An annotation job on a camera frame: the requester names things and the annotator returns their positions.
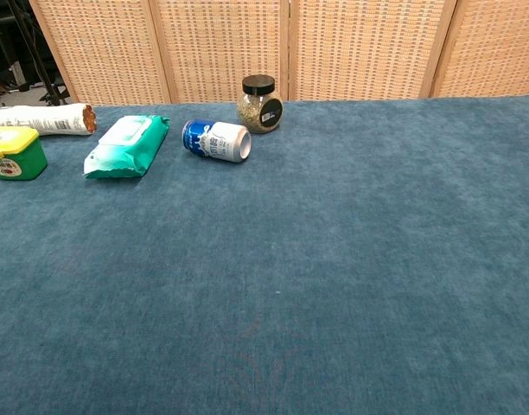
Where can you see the blue and white drink can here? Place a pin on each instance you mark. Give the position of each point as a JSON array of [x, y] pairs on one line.
[[217, 142]]

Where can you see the glass spice jar, black lid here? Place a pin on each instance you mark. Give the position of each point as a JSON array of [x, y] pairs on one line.
[[252, 111]]

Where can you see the woven wicker screen panel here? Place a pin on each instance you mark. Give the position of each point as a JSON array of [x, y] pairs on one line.
[[221, 47], [364, 47], [109, 47], [493, 47]]

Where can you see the blue tablecloth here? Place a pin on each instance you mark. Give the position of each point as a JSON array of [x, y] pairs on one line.
[[290, 259]]

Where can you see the white bottle with orange cap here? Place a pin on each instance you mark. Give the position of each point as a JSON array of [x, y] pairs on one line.
[[44, 119]]

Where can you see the green box yellow lid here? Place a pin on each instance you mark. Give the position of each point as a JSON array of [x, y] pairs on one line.
[[19, 161]]

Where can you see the black tripod stand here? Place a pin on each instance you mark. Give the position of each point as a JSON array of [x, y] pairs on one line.
[[53, 97]]

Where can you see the green wet wipes pack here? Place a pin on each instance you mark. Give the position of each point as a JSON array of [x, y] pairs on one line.
[[130, 144]]

